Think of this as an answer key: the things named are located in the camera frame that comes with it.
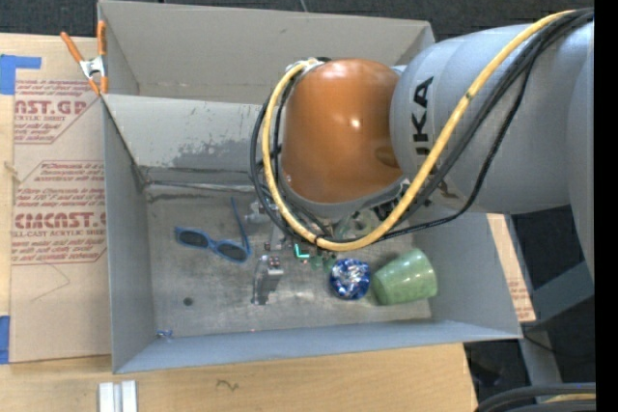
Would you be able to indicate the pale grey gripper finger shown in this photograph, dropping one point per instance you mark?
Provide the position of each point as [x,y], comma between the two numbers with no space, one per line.
[274,279]
[260,280]

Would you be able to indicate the blue sunglasses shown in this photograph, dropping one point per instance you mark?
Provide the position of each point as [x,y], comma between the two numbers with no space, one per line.
[231,251]

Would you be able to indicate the grey metal bin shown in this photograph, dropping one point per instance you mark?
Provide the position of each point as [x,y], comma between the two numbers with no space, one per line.
[203,294]

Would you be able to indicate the blue and white ball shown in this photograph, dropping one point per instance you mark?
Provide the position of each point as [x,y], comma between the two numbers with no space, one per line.
[349,279]

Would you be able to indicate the green cup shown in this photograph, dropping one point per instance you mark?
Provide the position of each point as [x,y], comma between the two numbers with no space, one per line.
[405,279]

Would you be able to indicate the brown cardboard board red print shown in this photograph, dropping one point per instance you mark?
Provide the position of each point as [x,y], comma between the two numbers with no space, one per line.
[58,304]

